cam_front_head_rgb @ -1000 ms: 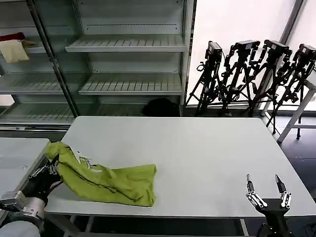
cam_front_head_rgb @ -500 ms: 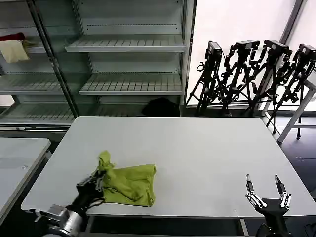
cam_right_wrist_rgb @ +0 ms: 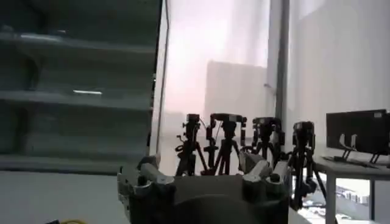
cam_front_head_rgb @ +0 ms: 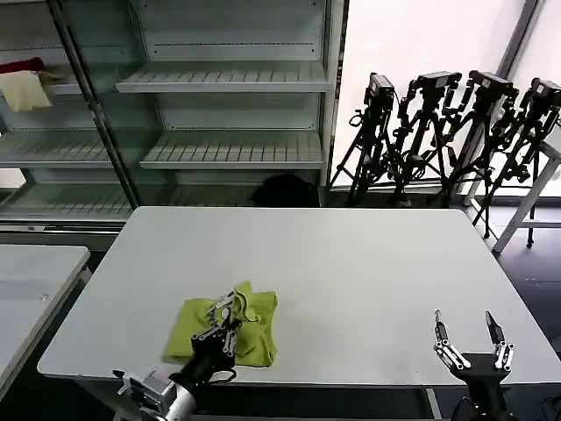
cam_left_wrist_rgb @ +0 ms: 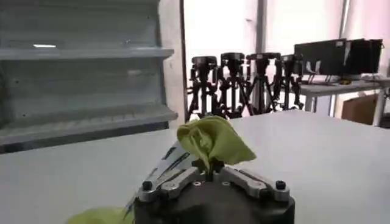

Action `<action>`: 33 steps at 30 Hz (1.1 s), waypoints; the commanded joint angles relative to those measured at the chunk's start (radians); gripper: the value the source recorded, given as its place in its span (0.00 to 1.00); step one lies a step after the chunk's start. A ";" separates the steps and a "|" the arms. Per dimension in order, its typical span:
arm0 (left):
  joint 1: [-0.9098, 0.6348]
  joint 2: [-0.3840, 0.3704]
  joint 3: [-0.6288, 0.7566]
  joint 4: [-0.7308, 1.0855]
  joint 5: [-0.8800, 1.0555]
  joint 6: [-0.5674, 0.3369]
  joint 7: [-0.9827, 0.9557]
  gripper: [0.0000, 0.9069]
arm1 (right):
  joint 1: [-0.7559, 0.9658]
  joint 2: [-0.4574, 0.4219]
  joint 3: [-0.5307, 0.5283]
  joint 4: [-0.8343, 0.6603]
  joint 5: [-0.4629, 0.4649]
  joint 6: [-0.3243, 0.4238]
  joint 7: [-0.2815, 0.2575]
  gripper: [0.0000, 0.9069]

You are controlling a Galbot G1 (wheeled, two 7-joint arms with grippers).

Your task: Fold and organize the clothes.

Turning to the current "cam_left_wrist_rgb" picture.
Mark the white metal frame table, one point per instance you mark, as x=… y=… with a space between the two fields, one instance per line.
x=341 y=88

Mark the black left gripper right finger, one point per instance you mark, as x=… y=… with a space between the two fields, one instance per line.
x=250 y=184

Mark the black equipment case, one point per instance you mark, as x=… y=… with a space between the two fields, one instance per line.
x=320 y=58
x=364 y=56

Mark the lime green t-shirt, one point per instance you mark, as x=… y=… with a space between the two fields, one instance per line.
x=213 y=140

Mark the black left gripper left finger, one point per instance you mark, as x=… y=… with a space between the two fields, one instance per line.
x=176 y=182

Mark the empty grey shelf unit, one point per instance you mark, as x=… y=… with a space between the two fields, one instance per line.
x=82 y=115

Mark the brown cardboard box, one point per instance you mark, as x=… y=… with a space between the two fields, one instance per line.
x=359 y=109

